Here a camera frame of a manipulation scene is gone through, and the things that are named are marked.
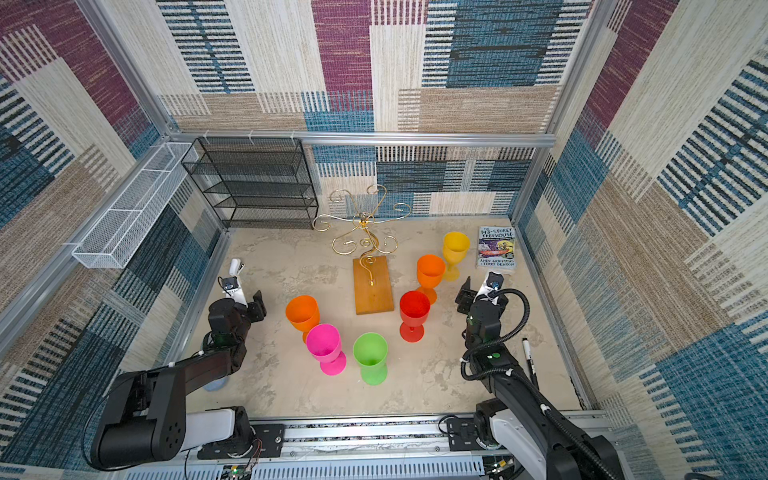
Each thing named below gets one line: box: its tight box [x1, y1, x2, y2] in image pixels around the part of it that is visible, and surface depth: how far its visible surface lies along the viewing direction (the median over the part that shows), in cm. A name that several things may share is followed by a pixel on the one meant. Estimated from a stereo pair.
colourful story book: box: [477, 226, 516, 269], surface depth 110 cm
